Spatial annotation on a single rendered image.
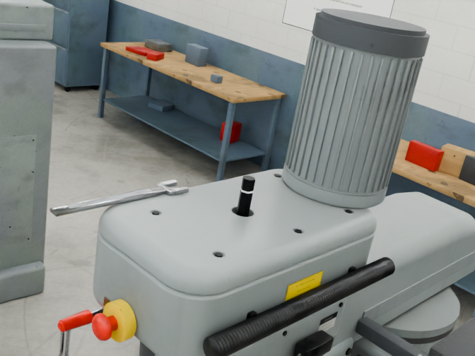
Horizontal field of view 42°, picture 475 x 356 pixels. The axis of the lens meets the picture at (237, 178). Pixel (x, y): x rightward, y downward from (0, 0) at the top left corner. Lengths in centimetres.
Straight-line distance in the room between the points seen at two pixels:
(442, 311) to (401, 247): 27
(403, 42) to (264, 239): 39
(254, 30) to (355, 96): 566
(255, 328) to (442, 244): 72
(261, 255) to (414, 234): 60
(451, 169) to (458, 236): 338
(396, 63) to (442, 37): 442
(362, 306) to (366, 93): 45
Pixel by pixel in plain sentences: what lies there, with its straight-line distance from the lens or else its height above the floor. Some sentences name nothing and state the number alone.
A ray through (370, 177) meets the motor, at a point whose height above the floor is 195.
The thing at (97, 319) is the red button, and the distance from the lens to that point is 92.
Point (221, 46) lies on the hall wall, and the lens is 702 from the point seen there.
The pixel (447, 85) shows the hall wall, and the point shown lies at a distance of 547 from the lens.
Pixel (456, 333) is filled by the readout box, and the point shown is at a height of 172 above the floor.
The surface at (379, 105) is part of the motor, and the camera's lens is 107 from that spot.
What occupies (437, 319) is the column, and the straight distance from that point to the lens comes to 155.
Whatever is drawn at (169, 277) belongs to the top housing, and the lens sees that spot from 84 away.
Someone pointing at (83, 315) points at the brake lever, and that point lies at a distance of 104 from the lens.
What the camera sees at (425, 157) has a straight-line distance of 494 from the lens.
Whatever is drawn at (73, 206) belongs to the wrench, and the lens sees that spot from 95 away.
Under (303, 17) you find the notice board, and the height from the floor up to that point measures 164.
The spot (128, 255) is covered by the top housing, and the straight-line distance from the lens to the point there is 91.
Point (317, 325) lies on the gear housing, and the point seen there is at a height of 169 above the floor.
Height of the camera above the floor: 231
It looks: 22 degrees down
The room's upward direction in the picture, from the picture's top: 10 degrees clockwise
